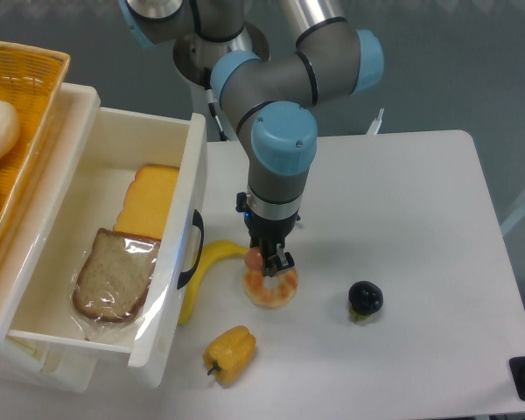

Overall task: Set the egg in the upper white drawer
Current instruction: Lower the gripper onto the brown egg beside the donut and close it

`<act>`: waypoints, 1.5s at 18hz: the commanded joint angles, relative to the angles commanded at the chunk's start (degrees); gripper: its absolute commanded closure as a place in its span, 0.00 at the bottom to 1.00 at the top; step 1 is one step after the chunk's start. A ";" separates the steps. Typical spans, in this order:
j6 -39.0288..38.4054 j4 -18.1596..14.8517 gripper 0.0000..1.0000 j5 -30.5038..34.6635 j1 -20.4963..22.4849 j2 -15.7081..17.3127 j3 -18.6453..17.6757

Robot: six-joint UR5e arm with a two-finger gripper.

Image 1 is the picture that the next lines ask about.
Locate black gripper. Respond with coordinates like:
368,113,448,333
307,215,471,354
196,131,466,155
236,192,301,277

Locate pinkish brown egg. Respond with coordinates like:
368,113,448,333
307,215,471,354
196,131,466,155
244,247,263,271

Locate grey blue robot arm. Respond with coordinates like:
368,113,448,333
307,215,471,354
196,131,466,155
119,1,384,277

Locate white open upper drawer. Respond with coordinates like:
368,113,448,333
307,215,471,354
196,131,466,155
0,108,207,391

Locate white drawer cabinet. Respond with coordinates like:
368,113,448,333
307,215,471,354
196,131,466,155
0,83,100,392

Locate yellow banana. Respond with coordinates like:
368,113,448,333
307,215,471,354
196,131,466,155
178,240,248,326

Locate dark purple eggplant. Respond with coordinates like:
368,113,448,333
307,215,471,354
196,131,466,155
348,281,384,322

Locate yellow bell pepper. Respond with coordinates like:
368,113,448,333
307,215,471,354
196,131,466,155
202,325,256,386

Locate orange toast slice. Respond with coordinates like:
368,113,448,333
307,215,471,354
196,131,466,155
113,164,179,241

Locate wrapped brown bread slice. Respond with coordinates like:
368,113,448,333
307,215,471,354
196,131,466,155
72,228,160,323

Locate yellow woven basket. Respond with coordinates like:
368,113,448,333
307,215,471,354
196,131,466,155
0,41,71,242

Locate orange shrimp ring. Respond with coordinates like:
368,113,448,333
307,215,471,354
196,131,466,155
242,264,299,309

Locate black drawer handle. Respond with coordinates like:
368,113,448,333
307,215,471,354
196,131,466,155
177,209,205,290

